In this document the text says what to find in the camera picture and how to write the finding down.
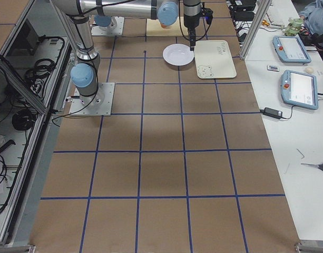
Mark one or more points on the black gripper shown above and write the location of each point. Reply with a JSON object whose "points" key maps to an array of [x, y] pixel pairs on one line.
{"points": [[191, 21]]}

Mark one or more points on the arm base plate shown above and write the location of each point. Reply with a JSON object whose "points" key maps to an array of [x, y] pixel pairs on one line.
{"points": [[96, 105], [97, 31]]}

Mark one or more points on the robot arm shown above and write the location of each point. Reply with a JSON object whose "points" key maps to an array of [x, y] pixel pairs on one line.
{"points": [[105, 22], [77, 19]]}

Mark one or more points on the lower blue teach pendant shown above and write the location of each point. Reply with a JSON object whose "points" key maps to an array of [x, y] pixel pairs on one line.
{"points": [[299, 89]]}

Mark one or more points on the cream bear tray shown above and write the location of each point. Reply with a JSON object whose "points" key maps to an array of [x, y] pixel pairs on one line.
{"points": [[213, 60]]}

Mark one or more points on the blue teach pendant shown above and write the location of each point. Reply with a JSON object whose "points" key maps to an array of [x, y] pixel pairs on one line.
{"points": [[299, 89], [290, 49]]}

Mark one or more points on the beige egg shaped object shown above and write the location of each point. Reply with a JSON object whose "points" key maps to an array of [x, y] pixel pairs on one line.
{"points": [[309, 70]]}

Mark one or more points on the bamboo cutting board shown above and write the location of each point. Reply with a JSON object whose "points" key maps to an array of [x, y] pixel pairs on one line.
{"points": [[154, 29]]}

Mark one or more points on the upper blue teach pendant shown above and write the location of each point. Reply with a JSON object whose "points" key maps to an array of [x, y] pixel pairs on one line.
{"points": [[290, 49]]}

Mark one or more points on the aluminium frame post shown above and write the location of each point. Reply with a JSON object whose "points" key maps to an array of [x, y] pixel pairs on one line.
{"points": [[256, 23]]}

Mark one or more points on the white round plate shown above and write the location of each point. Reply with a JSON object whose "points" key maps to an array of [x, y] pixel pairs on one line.
{"points": [[178, 54]]}

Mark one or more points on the black power adapter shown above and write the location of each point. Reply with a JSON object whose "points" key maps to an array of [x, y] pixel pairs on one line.
{"points": [[273, 113]]}

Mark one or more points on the small white card box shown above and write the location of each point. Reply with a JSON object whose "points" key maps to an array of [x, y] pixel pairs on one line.
{"points": [[273, 68]]}

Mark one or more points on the green white tape stack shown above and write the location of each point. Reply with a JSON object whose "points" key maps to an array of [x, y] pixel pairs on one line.
{"points": [[293, 27]]}

